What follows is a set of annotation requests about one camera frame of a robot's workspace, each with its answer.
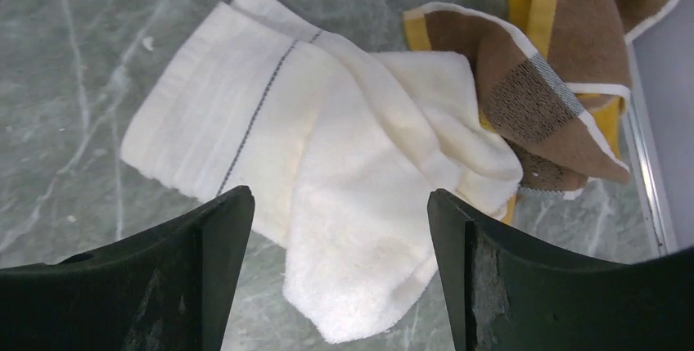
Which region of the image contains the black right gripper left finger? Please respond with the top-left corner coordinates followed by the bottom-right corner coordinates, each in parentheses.
top-left (1, 186), bottom-right (255, 350)

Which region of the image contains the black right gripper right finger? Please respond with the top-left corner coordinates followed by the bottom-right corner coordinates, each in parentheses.
top-left (427, 189), bottom-right (693, 350)

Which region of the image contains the aluminium side rail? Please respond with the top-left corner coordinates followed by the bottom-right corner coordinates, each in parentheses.
top-left (623, 45), bottom-right (678, 257)

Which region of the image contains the brown and yellow towel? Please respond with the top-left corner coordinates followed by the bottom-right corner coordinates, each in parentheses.
top-left (403, 0), bottom-right (680, 200)

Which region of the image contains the white towel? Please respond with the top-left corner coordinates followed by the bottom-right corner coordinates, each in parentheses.
top-left (120, 0), bottom-right (522, 344)

